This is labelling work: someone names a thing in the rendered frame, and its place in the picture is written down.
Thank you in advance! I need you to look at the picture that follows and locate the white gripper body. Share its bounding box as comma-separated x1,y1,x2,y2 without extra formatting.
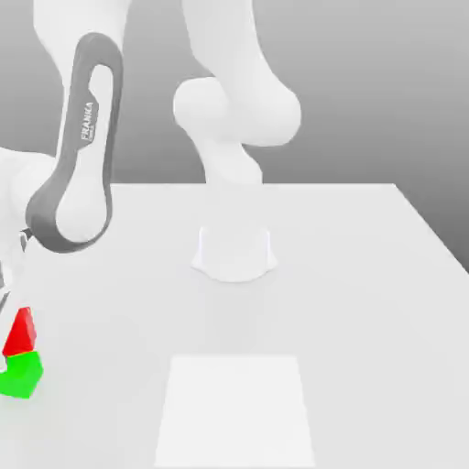
0,256,16,321

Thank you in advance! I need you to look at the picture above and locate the small red cube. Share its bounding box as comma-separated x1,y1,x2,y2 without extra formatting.
2,306,38,357

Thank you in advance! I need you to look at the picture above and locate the small green cube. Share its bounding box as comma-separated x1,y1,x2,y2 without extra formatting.
0,350,45,400

